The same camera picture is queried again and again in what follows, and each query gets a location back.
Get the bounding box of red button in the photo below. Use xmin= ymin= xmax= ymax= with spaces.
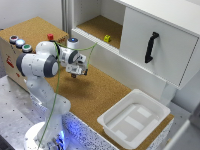
xmin=9 ymin=34 xmax=20 ymax=45

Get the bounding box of white cabinet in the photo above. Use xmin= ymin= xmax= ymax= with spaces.
xmin=70 ymin=0 xmax=200 ymax=108

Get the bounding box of white plastic box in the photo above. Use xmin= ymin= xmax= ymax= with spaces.
xmin=96 ymin=88 xmax=172 ymax=150

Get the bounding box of pink block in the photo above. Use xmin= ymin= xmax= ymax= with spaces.
xmin=46 ymin=33 xmax=55 ymax=42

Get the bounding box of white sliding door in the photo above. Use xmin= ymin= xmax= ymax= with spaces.
xmin=118 ymin=6 xmax=200 ymax=88

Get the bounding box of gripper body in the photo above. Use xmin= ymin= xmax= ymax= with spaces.
xmin=65 ymin=61 xmax=89 ymax=77

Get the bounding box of wooden drawer box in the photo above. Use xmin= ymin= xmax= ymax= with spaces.
xmin=0 ymin=16 xmax=70 ymax=90

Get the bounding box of black door handle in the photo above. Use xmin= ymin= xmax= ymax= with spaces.
xmin=144 ymin=31 xmax=160 ymax=64

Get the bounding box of yellow block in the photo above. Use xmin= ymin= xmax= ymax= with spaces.
xmin=103 ymin=34 xmax=112 ymax=43

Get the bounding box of green cable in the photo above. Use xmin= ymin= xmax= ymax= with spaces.
xmin=35 ymin=40 xmax=99 ymax=150

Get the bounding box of green button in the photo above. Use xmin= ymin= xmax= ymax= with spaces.
xmin=21 ymin=43 xmax=33 ymax=54

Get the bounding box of blue button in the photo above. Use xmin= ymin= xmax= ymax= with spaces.
xmin=14 ymin=38 xmax=26 ymax=49

